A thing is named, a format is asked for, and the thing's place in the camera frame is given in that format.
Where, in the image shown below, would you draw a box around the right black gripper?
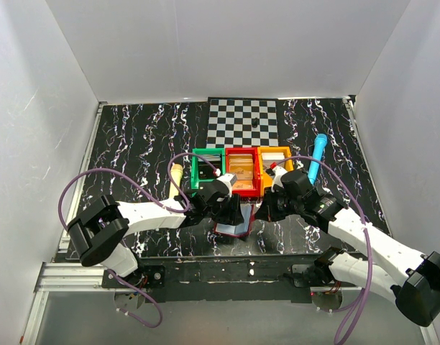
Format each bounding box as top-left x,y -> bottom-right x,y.
255,185 -> 303,222

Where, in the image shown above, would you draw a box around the red leather card holder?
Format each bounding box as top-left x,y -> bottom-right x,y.
212,204 -> 259,238

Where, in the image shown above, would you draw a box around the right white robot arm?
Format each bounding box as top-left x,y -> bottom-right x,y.
255,166 -> 440,327

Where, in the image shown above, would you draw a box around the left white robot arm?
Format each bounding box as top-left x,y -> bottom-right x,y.
68,173 -> 244,288

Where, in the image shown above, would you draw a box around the white cards in yellow bin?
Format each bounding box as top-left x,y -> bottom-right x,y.
261,152 -> 285,170

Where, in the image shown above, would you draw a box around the dark cards in green bin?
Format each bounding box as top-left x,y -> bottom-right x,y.
198,154 -> 222,180

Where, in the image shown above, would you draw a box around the red plastic bin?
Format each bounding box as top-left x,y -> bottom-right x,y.
226,147 -> 261,198

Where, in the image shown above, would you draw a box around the yellow plastic bin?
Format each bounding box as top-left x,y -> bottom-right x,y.
257,147 -> 291,196

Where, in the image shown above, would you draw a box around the green plastic bin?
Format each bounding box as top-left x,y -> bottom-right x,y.
191,148 -> 226,189

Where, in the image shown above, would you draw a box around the cream toy microphone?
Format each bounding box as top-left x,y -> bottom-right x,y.
169,163 -> 183,198

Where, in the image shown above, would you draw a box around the blue toy microphone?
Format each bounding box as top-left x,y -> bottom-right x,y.
308,134 -> 328,185

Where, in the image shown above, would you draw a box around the checkered chessboard mat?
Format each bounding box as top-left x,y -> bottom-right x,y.
206,98 -> 279,148

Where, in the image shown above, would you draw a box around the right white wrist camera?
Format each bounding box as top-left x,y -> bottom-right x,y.
265,162 -> 288,192

